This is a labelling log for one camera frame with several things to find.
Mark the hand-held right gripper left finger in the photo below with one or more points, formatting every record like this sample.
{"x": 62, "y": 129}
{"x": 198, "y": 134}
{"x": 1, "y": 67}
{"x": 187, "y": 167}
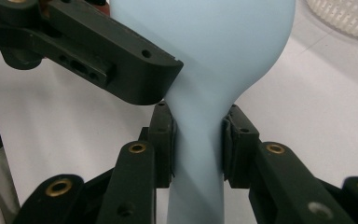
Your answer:
{"x": 163, "y": 149}

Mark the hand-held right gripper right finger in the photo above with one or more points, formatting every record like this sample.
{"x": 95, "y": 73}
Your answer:
{"x": 240, "y": 152}

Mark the light blue hairbrush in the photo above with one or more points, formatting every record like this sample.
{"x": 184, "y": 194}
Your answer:
{"x": 205, "y": 62}

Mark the white slotted plastic basket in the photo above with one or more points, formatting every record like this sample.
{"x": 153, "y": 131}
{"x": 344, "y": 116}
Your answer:
{"x": 348, "y": 17}

